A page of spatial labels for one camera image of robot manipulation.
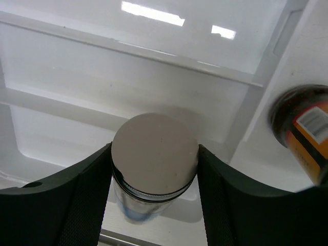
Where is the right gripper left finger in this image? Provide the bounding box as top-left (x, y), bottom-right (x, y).
top-left (1, 144), bottom-right (112, 245)

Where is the white divided organizer tray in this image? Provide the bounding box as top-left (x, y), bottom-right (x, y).
top-left (0, 0), bottom-right (312, 246)

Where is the red-lidded sauce jar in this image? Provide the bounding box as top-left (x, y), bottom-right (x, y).
top-left (269, 84), bottom-right (327, 186)

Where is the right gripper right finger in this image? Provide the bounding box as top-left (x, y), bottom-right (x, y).
top-left (197, 146), bottom-right (327, 245)

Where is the silver-lidded shaker jar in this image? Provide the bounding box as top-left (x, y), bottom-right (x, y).
top-left (111, 113), bottom-right (199, 224)

